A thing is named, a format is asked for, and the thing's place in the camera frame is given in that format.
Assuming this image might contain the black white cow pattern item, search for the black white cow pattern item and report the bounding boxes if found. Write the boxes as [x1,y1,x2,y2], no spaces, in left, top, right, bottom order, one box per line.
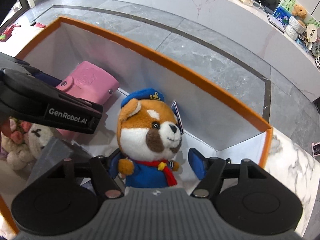
[315,56,320,70]

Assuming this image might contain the pink snap wallet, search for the pink snap wallet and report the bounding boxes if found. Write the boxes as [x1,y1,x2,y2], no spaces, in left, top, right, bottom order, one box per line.
[55,60,121,140]

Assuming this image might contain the black gift box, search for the black gift box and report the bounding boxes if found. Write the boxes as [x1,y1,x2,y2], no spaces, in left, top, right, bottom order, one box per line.
[26,137,91,186]

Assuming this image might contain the orange storage box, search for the orange storage box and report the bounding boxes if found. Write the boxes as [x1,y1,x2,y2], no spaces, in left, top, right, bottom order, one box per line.
[11,17,280,239]

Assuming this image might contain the green blue picture card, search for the green blue picture card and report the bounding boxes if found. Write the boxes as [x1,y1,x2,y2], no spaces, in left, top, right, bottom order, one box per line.
[272,0,319,28]

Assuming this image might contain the red feather toy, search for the red feather toy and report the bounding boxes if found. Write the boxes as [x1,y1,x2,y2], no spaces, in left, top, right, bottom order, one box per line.
[0,24,21,42]

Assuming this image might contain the teddy bear on shelf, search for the teddy bear on shelf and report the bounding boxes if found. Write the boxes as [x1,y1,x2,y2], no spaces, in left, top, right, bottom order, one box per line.
[292,3,307,28]

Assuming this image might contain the cream bear plush with flowers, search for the cream bear plush with flowers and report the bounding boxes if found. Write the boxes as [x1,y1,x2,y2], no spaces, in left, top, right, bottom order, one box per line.
[1,117,53,171]

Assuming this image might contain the white woven pots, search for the white woven pots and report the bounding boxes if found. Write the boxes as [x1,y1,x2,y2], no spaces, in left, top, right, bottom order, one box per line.
[285,16,306,40]

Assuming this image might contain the fox plush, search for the fox plush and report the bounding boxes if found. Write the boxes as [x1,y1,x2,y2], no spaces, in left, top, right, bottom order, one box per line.
[117,88,182,189]

